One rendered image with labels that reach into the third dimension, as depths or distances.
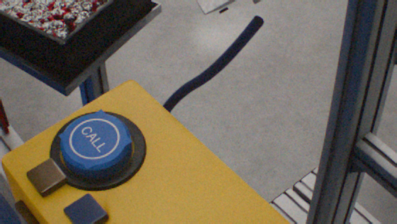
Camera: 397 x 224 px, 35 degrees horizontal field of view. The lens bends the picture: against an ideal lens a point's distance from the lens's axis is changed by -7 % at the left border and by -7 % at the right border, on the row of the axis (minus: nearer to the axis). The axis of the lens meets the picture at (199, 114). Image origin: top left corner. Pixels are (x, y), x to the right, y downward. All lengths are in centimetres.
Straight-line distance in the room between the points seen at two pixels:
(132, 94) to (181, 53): 159
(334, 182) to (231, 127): 75
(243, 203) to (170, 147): 5
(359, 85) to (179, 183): 58
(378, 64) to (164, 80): 108
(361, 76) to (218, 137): 92
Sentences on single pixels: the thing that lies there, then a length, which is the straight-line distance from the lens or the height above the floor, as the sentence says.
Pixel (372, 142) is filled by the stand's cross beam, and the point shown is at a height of 58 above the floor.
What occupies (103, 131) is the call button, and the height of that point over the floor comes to 108.
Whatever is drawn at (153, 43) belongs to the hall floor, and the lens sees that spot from 202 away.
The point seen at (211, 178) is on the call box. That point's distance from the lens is 35.
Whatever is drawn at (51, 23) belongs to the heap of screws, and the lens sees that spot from 82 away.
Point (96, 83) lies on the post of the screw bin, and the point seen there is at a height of 74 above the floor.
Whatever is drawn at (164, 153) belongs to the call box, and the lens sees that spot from 37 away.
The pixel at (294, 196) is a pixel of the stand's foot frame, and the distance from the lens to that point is 156.
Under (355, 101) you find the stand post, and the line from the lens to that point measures 93.
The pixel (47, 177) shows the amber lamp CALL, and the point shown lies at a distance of 36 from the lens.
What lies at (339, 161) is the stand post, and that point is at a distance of 103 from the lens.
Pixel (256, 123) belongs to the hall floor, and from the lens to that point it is 180.
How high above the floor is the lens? 136
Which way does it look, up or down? 48 degrees down
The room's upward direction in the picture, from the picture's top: 1 degrees counter-clockwise
